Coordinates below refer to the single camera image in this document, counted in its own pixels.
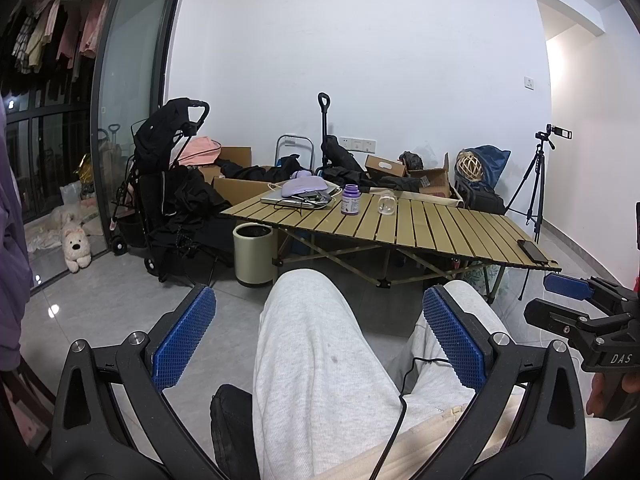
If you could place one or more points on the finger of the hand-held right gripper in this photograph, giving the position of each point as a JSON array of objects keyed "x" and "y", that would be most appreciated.
[
  {"x": 565, "y": 286},
  {"x": 555, "y": 317}
]

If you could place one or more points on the white wall sockets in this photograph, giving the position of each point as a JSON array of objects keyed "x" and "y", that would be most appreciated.
[{"x": 357, "y": 144}]

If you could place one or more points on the rattan ball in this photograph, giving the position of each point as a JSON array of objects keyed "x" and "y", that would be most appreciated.
[{"x": 469, "y": 166}]

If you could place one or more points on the small cardboard box with slot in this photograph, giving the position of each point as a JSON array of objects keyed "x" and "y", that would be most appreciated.
[{"x": 384, "y": 165}]

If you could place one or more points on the cream round trash bin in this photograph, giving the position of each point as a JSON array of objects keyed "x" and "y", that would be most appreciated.
[{"x": 254, "y": 257}]

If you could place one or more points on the blue bag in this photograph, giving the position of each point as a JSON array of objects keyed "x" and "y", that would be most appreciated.
[{"x": 492, "y": 165}]

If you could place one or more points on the white plush dog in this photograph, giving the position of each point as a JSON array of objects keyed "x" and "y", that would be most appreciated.
[{"x": 76, "y": 250}]

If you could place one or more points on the clear glass cup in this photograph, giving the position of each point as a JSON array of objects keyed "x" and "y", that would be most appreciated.
[{"x": 387, "y": 203}]

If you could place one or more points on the person's right leg grey trousers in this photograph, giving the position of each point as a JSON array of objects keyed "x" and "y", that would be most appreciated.
[{"x": 430, "y": 360}]

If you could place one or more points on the row of hanging clothes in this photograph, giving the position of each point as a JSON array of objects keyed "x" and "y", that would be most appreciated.
[{"x": 45, "y": 30}]

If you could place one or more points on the glass sliding door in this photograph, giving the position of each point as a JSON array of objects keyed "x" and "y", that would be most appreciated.
[{"x": 130, "y": 85}]

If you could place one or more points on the black stroller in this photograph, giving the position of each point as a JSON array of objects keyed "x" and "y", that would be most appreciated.
[{"x": 160, "y": 150}]

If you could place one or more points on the silver laptop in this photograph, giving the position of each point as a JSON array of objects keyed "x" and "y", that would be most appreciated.
[{"x": 280, "y": 199}]

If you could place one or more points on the beige paper roll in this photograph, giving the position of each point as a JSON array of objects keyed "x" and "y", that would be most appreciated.
[{"x": 430, "y": 198}]

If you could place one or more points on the open cardboard box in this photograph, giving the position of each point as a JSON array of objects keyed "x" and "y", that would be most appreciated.
[
  {"x": 240, "y": 191},
  {"x": 235, "y": 156}
]

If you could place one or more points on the black folded cart bag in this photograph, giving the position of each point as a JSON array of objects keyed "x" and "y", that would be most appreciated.
[{"x": 342, "y": 160}]

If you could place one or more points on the wooden slat folding table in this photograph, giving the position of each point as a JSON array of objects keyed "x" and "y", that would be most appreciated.
[{"x": 425, "y": 230}]

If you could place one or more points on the black backpack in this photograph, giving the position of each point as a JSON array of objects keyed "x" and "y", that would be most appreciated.
[{"x": 482, "y": 200}]

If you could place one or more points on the lavender cap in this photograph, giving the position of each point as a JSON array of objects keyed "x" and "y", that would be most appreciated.
[{"x": 302, "y": 186}]

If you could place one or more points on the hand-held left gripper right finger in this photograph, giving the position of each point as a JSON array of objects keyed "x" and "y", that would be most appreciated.
[{"x": 456, "y": 341}]

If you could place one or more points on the person's left leg grey trousers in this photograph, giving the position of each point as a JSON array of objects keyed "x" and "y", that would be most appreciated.
[{"x": 315, "y": 360}]

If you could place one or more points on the black smartphone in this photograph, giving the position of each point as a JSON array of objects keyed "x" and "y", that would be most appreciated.
[{"x": 533, "y": 251}]

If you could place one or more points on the black cushion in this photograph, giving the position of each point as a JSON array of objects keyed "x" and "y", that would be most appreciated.
[{"x": 231, "y": 430}]

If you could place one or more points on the gold foil bag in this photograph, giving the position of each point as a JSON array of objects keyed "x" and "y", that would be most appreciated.
[{"x": 86, "y": 170}]

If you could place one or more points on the printed cardboard box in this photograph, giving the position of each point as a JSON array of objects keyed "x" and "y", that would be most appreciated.
[{"x": 432, "y": 182}]

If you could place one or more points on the purple pill bottle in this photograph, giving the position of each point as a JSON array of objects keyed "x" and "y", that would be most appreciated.
[{"x": 350, "y": 201}]

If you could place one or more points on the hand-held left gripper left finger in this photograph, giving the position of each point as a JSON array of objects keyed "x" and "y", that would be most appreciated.
[{"x": 184, "y": 336}]

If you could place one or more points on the person's leg grey trousers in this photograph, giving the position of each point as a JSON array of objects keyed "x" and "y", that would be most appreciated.
[
  {"x": 430, "y": 360},
  {"x": 315, "y": 360}
]

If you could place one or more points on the black tripod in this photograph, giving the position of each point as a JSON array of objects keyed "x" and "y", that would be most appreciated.
[{"x": 536, "y": 180}]

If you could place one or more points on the pink cloth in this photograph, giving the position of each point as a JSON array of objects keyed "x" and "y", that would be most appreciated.
[{"x": 201, "y": 151}]

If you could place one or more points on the black clothes pile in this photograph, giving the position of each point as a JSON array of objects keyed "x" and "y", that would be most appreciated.
[{"x": 195, "y": 192}]

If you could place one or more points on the person's right hand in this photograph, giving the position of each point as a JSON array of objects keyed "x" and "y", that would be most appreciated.
[{"x": 600, "y": 395}]

